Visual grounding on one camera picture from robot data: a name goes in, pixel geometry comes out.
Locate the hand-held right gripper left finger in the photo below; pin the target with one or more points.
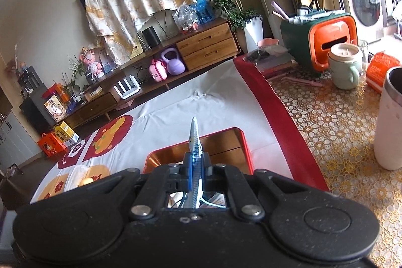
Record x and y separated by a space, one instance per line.
187 172

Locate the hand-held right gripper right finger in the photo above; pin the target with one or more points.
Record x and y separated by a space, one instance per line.
205 172

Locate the face mask packet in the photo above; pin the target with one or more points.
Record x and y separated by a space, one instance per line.
194 142

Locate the red tin box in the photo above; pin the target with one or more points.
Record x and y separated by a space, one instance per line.
226 145

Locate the printed white red tablecloth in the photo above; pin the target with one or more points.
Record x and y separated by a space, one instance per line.
188 98

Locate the white router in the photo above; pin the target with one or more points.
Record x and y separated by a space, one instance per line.
127 88

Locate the pink toy bag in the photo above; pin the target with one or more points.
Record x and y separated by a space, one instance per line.
158 71

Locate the purple kettlebell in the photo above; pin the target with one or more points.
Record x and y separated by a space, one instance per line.
173 64

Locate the small cardboard box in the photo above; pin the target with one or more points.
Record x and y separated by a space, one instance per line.
94 95

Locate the yellow carton box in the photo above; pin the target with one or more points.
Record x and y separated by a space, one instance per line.
66 133

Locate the wooden television cabinet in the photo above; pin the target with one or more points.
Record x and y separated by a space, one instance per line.
207 43

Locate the yellow lace table cover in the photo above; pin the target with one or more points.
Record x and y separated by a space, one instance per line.
329 136

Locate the stack of books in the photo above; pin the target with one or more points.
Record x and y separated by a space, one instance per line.
276 62

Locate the pink stick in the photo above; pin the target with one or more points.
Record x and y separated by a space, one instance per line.
301 81

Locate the orange red carton box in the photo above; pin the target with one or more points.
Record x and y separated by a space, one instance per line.
51 145

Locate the black cylinder speaker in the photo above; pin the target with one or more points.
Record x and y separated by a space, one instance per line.
151 37

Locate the pink doll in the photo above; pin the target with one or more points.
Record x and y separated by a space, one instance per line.
91 62

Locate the white planter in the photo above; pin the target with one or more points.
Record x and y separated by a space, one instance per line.
253 34

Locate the white yellow snack box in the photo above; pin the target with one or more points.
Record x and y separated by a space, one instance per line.
55 109

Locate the small potted plant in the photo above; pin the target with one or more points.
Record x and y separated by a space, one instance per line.
77 68

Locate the clear plastic bag of items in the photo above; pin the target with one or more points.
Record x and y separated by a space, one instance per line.
186 20

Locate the orange gift box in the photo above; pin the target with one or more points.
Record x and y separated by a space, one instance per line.
55 92

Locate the green orange storage box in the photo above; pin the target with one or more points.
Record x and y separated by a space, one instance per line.
295 42

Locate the blue box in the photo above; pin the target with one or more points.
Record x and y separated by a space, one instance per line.
204 10

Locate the green mug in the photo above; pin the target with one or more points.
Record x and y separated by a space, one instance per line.
344 71

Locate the white cabinet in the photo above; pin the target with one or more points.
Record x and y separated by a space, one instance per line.
15 139

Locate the dark shelf unit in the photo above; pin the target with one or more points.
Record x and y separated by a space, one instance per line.
29 79

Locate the white thermos cup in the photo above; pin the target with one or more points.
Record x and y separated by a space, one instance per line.
389 126

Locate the clear glass cup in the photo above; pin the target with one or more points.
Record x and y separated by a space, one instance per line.
362 51

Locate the orange packet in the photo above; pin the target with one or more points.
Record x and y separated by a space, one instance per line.
381 70

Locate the washing machine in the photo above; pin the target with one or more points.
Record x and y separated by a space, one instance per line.
364 4

